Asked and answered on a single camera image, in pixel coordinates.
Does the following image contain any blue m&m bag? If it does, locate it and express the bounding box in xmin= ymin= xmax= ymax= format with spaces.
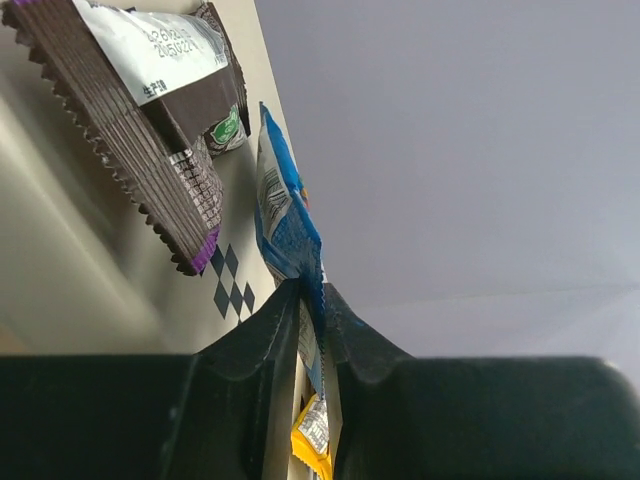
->
xmin=254 ymin=103 xmax=326 ymax=396

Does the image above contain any brown chocolate bar wrapper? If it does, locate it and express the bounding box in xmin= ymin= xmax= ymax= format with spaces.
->
xmin=1 ymin=1 xmax=251 ymax=276

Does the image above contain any cream three-tier shelf rack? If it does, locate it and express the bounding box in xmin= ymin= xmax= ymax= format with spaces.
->
xmin=1 ymin=1 xmax=281 ymax=360

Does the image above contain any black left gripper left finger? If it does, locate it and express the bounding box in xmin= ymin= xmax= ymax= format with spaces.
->
xmin=1 ymin=280 xmax=300 ymax=479

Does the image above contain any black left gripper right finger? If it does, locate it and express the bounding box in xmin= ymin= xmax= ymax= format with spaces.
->
xmin=324 ymin=285 xmax=639 ymax=479

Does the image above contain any yellow candy wrapper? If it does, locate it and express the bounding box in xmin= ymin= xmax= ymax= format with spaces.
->
xmin=290 ymin=394 xmax=333 ymax=480

